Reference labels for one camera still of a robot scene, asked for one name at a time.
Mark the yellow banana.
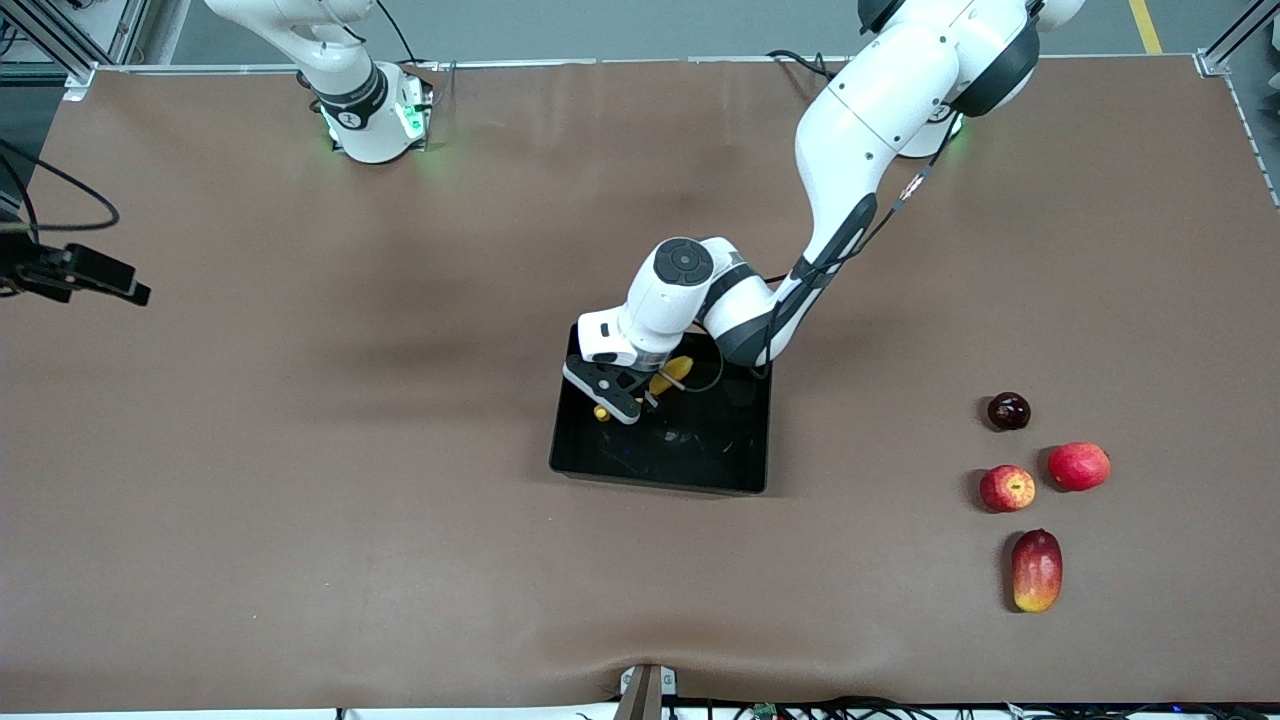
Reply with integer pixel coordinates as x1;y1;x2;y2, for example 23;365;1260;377
593;355;695;422

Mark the black rectangular plastic tray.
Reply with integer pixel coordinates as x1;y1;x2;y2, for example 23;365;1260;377
548;321;776;497

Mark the small red yellow apple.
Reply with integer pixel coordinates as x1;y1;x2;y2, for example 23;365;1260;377
979;464;1037;514

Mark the brown table mat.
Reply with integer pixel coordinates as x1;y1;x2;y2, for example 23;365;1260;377
0;55;1280;713

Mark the red yellow mango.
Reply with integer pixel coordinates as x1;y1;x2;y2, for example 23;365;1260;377
1011;529;1064;614

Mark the red round peach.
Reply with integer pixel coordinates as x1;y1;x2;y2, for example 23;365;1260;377
1047;442;1112;493

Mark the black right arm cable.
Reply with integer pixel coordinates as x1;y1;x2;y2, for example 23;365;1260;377
0;138;121;237

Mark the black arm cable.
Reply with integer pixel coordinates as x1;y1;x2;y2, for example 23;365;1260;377
680;110;963;393
0;138;121;237

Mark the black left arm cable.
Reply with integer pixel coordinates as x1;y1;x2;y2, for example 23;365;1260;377
680;110;963;393

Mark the black left base cable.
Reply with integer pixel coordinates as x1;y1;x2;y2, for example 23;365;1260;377
766;49;851;86

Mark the black base cable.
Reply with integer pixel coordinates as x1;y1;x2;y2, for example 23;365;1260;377
766;49;851;86
375;0;443;73

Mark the black right base cable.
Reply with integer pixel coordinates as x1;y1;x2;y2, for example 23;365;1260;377
375;0;443;73

